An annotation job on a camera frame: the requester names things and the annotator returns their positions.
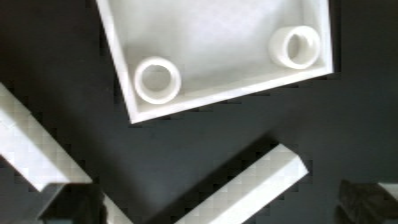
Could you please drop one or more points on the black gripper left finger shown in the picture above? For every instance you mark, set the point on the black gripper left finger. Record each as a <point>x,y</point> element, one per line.
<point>70,205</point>

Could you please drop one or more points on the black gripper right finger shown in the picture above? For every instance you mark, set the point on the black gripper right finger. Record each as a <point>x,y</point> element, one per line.
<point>369,205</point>

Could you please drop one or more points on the white square tabletop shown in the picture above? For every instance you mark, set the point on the white square tabletop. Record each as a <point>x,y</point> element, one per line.
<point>203,50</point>

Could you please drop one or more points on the white table leg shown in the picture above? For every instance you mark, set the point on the white table leg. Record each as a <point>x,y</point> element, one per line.
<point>251,190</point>
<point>29,148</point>

